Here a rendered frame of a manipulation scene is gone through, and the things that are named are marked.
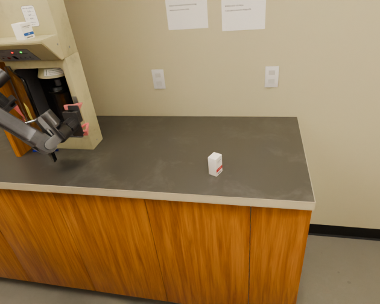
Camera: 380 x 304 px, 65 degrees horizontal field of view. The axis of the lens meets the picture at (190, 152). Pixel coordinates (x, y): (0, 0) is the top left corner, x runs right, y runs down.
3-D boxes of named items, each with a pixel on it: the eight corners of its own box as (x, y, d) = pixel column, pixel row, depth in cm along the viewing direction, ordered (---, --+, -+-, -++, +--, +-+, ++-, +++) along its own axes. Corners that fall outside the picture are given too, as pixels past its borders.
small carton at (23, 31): (26, 37, 125) (21, 22, 122) (35, 37, 124) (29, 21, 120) (16, 40, 122) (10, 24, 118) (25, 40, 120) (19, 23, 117)
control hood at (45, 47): (2, 60, 137) (-7, 38, 132) (65, 58, 130) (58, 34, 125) (-16, 68, 128) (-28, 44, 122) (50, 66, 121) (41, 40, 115)
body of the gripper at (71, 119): (78, 110, 120) (68, 118, 114) (85, 132, 126) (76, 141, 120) (64, 110, 122) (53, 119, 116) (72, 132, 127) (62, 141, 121)
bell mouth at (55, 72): (51, 67, 156) (47, 57, 153) (82, 66, 152) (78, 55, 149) (29, 79, 141) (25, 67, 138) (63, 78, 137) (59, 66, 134)
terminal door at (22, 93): (37, 140, 159) (6, 65, 137) (57, 163, 138) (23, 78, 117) (36, 141, 158) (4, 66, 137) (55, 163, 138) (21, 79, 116)
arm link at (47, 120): (43, 153, 115) (49, 151, 109) (20, 129, 111) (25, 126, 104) (66, 134, 121) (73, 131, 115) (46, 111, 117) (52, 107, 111)
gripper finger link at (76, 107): (86, 98, 126) (75, 107, 118) (91, 113, 130) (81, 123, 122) (72, 98, 127) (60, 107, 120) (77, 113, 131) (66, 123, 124)
